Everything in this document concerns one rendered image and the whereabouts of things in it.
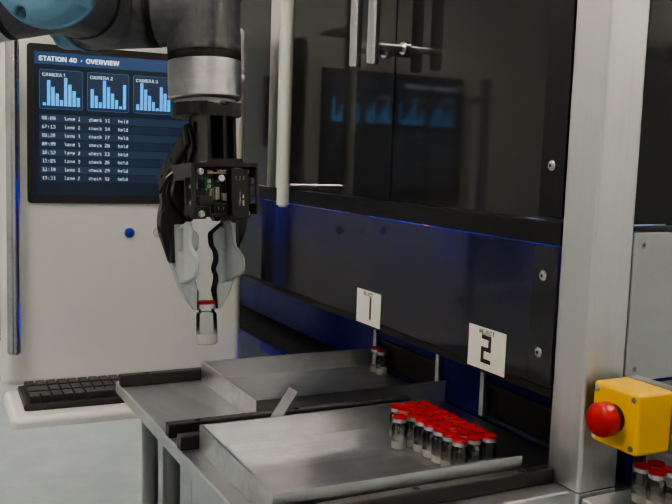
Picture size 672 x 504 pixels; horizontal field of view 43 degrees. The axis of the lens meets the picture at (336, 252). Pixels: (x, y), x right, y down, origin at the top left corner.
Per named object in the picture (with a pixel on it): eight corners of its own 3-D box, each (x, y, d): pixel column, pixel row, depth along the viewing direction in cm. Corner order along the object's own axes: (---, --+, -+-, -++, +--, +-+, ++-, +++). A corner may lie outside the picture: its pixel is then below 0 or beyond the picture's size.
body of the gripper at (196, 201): (189, 223, 83) (186, 97, 83) (162, 222, 91) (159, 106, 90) (262, 221, 87) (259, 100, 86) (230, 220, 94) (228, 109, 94)
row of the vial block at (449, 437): (399, 433, 127) (400, 402, 126) (470, 475, 111) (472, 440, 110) (386, 434, 126) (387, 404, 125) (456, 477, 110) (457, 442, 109)
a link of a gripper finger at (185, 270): (183, 314, 85) (188, 221, 85) (165, 308, 90) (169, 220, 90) (213, 314, 87) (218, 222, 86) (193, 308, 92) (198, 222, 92)
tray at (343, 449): (412, 422, 132) (413, 400, 132) (520, 482, 109) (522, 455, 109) (199, 449, 117) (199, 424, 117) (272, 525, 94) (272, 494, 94)
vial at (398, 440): (401, 444, 122) (402, 412, 121) (409, 449, 120) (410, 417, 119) (387, 446, 121) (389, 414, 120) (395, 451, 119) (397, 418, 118)
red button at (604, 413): (605, 428, 101) (607, 395, 101) (630, 439, 98) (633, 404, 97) (580, 432, 100) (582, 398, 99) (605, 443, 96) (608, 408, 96)
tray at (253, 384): (369, 365, 168) (369, 347, 167) (444, 401, 145) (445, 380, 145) (201, 380, 152) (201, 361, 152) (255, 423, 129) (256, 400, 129)
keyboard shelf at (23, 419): (212, 375, 195) (212, 364, 195) (254, 410, 170) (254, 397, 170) (0, 392, 176) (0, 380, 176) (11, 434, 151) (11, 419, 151)
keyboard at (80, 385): (215, 376, 185) (215, 364, 185) (236, 393, 172) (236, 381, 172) (17, 391, 168) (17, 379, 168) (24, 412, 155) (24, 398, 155)
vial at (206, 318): (213, 341, 93) (212, 301, 93) (220, 344, 91) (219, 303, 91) (193, 343, 92) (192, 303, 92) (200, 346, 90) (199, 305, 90)
